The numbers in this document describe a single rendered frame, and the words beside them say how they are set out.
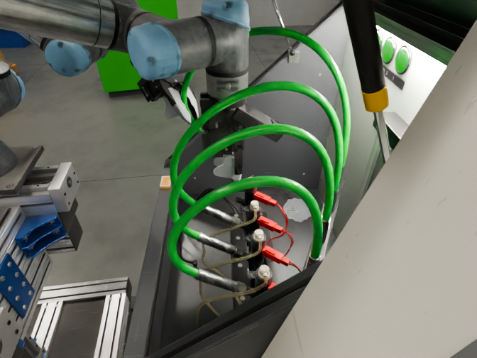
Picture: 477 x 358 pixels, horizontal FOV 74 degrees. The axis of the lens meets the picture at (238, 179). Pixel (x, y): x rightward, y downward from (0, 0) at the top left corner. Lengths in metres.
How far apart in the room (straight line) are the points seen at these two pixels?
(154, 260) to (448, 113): 0.69
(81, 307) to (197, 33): 1.44
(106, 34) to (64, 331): 1.36
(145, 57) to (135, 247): 1.75
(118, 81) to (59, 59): 3.31
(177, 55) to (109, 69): 3.56
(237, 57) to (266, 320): 0.39
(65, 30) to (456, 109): 0.50
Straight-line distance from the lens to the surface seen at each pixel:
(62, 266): 2.21
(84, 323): 1.67
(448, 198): 0.23
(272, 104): 0.97
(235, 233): 0.79
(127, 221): 2.32
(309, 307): 0.38
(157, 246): 0.83
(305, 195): 0.42
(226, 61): 0.54
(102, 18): 0.57
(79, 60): 0.76
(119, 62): 4.00
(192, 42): 0.49
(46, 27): 0.56
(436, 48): 0.56
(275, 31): 0.64
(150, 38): 0.47
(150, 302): 0.74
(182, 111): 0.75
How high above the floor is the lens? 1.57
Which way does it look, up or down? 38 degrees down
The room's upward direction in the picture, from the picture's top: straight up
